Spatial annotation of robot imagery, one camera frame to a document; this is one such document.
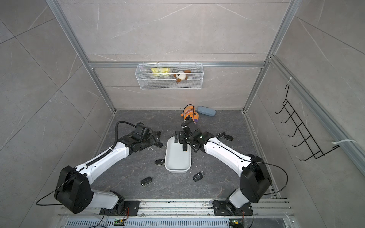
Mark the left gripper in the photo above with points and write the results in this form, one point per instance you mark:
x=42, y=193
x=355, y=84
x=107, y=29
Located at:
x=152, y=139

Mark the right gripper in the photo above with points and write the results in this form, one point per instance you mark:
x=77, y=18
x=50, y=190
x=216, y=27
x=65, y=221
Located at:
x=182, y=137

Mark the white storage box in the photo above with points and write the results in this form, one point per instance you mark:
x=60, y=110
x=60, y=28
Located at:
x=176, y=160

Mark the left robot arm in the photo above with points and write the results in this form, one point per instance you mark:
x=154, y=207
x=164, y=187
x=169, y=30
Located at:
x=74, y=190

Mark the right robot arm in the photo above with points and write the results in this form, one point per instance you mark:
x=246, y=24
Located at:
x=252, y=170

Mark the black silver car key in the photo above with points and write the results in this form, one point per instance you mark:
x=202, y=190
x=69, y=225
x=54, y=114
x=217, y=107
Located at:
x=197, y=177

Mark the orange plush toy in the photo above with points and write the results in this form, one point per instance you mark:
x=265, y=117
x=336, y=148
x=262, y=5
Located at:
x=189, y=112

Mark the blue glasses case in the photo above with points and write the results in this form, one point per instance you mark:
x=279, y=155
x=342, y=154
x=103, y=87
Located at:
x=206, y=111

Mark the brown white plush dog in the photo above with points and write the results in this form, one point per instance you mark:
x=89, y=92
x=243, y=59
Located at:
x=181, y=75

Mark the yellow packet in basket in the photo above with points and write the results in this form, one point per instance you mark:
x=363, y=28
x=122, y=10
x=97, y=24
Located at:
x=162, y=71

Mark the white wire wall basket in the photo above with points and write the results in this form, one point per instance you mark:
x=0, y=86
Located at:
x=147, y=81

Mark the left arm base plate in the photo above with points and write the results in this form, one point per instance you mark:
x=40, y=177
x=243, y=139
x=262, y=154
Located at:
x=125, y=208

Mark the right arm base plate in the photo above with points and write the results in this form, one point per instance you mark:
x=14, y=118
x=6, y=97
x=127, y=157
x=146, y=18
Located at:
x=225, y=208

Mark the aluminium mounting rail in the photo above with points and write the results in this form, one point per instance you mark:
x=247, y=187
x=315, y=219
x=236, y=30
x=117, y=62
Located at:
x=203, y=208

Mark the black wall hook rack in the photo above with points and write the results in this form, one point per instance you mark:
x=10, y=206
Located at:
x=302, y=130

